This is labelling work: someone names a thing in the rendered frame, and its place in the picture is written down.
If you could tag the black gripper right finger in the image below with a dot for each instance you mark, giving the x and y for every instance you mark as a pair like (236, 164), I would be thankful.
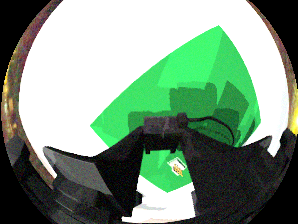
(214, 166)

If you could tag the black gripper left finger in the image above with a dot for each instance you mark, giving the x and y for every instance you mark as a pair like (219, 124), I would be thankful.
(114, 172)

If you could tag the green circuit board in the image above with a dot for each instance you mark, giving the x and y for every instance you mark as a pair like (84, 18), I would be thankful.
(204, 77)

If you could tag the dark grey square block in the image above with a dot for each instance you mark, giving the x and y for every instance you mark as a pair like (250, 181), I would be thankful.
(196, 209)

